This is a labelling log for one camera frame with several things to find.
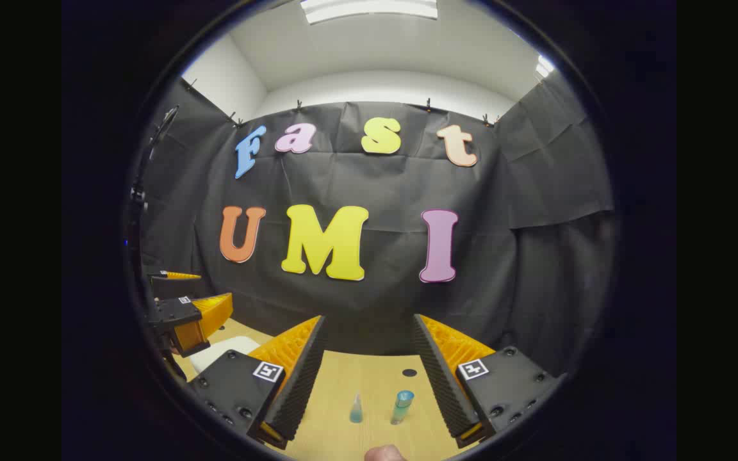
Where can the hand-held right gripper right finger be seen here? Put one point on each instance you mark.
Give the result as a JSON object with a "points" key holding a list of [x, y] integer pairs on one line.
{"points": [[439, 384]]}

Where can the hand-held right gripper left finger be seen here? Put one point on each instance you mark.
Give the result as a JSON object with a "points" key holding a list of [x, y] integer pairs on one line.
{"points": [[302, 384]]}

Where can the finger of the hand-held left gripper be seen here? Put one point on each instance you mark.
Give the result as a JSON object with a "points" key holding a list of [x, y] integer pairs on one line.
{"points": [[177, 314], [180, 276]]}

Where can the clear blue toner bottle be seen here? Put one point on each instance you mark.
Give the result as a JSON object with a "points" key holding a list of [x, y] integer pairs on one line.
{"points": [[401, 406]]}

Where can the white suitcase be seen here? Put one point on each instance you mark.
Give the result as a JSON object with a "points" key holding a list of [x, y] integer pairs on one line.
{"points": [[221, 353]]}

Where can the white blue skin care tube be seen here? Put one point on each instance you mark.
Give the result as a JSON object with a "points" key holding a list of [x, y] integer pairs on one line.
{"points": [[356, 411]]}

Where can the dark tripod stand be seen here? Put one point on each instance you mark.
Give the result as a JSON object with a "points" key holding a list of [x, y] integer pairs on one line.
{"points": [[165, 121]]}

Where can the row of black cloth clips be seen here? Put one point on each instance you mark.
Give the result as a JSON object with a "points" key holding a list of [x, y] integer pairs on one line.
{"points": [[298, 105]]}

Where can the black backdrop cloth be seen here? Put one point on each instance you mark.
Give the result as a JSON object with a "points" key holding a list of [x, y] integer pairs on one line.
{"points": [[375, 186]]}

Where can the long ceiling light panel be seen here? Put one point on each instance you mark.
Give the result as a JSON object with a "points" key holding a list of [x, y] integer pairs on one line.
{"points": [[369, 9]]}

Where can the small ceiling light panel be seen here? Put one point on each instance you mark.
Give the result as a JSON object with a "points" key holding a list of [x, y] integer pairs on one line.
{"points": [[544, 66]]}

